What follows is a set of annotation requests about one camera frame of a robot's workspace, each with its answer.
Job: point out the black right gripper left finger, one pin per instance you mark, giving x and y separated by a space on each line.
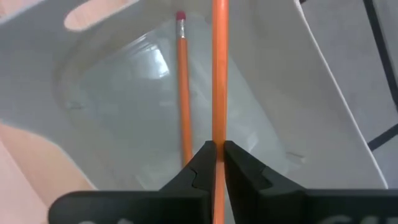
202 171

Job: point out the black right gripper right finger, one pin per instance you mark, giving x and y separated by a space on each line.
245 177

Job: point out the orange pencil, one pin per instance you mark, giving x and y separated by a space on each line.
220 62
184 93

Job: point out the white plastic bin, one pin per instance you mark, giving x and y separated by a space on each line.
124 109

